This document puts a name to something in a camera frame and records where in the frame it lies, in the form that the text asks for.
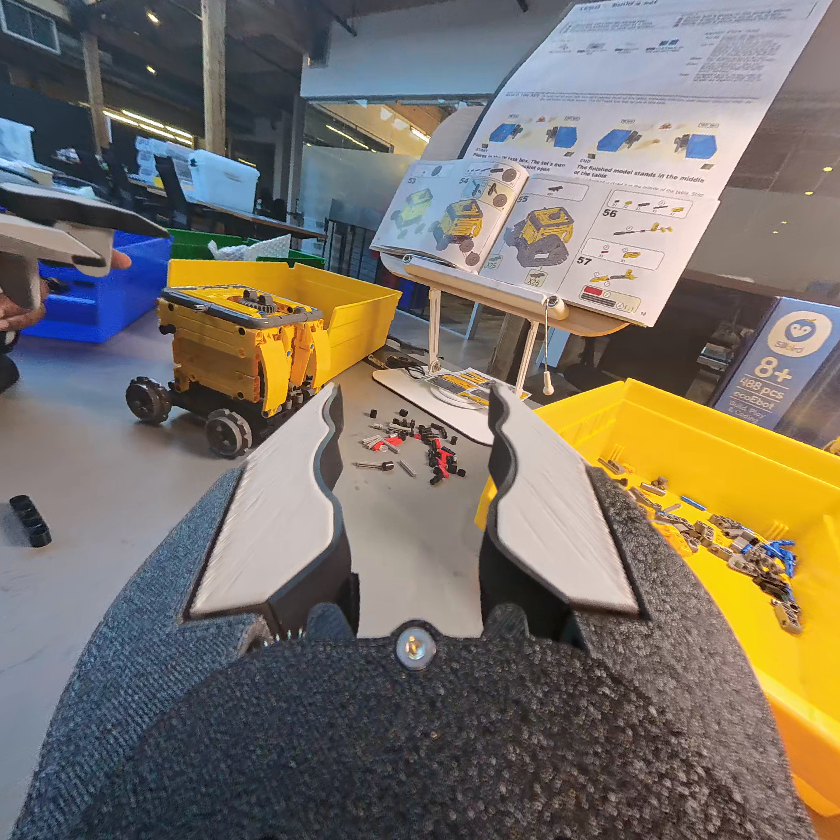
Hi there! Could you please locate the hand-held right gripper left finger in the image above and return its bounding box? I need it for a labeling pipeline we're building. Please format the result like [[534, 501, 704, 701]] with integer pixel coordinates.
[[189, 382, 361, 637]]

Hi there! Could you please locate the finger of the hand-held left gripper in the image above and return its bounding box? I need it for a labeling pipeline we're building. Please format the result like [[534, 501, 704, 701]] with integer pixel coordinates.
[[0, 182, 172, 239], [0, 217, 114, 278]]

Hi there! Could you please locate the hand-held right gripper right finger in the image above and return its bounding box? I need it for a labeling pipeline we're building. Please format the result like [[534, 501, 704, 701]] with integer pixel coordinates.
[[478, 382, 641, 641]]

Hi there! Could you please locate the blue plastic crate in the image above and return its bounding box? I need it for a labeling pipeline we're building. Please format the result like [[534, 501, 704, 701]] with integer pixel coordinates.
[[20, 230, 173, 344]]

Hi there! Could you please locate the yellow plastic storage bin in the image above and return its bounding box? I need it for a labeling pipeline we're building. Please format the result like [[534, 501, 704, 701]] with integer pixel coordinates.
[[167, 258, 403, 388], [476, 377, 840, 818]]

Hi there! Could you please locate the yellow black toy brick vehicle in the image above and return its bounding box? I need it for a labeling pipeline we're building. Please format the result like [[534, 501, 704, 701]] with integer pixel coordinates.
[[157, 283, 332, 448]]

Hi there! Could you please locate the black short beam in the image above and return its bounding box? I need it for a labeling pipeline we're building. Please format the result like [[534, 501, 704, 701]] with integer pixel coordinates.
[[8, 494, 53, 549]]

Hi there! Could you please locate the white instruction booklet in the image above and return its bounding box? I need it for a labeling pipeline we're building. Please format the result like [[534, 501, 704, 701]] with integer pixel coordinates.
[[369, 159, 721, 327]]

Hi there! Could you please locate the grey desk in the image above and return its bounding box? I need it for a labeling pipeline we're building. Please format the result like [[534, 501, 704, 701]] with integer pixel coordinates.
[[0, 308, 546, 834]]

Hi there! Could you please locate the white printed task sheet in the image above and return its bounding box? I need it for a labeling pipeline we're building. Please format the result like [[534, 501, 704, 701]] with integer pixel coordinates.
[[472, 0, 834, 198]]

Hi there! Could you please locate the green plastic bin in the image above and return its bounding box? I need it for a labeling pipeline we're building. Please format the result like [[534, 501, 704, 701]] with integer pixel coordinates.
[[169, 227, 326, 270]]

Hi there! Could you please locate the pile of red black pins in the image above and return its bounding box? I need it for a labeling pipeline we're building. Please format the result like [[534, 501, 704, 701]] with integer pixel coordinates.
[[357, 407, 468, 487]]

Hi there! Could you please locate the white cooler box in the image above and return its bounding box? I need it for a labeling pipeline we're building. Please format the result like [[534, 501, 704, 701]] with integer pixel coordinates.
[[190, 150, 260, 214]]

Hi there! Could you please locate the printed sticker sheet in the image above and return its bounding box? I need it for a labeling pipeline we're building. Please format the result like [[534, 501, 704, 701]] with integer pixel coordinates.
[[420, 369, 531, 404]]

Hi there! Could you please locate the clear plastic wrap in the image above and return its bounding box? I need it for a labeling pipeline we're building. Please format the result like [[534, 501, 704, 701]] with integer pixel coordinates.
[[209, 234, 293, 263]]

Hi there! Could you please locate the white book stand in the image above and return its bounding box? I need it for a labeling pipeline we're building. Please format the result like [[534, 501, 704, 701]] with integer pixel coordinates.
[[373, 105, 647, 447]]

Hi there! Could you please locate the background table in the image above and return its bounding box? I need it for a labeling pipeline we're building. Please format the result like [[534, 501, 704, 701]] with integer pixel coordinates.
[[131, 177, 327, 240]]

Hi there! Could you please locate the heap of grey brick parts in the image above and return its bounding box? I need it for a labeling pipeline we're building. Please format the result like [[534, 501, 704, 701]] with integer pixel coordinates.
[[597, 446, 805, 634]]

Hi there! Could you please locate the blue toy kit box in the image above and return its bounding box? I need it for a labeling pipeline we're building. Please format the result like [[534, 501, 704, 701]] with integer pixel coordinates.
[[712, 295, 840, 454]]

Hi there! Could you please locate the black adapter cable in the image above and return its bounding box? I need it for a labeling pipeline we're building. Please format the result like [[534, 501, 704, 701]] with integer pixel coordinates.
[[367, 351, 427, 382]]

